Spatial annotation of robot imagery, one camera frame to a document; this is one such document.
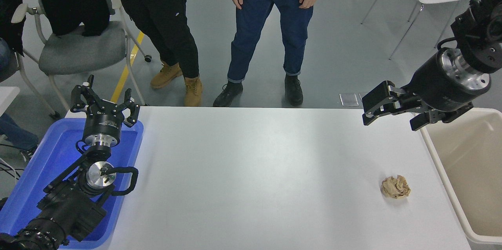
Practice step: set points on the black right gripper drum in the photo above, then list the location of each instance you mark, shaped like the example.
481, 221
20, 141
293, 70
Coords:
435, 85

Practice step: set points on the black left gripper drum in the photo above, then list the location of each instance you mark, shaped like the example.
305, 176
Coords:
102, 122

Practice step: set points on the tan paper ball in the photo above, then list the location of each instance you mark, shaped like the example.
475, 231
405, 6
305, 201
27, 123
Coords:
395, 187

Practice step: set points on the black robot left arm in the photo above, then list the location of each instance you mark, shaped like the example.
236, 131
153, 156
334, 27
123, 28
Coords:
66, 207

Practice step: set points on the clear floor plate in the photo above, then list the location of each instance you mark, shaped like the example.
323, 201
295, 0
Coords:
349, 99
362, 95

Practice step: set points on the metal-framed chair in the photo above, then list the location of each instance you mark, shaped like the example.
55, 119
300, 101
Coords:
55, 115

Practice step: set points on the grey padded chair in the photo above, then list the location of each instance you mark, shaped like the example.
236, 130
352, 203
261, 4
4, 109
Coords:
78, 50

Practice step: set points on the large pale bin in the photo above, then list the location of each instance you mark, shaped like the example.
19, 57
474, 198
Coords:
470, 171

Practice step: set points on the blue plastic tray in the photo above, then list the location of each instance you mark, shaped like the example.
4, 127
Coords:
35, 163

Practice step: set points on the white side table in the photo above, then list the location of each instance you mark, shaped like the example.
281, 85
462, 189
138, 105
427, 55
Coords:
6, 99

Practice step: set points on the person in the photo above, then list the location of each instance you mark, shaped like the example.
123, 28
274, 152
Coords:
15, 134
164, 14
251, 18

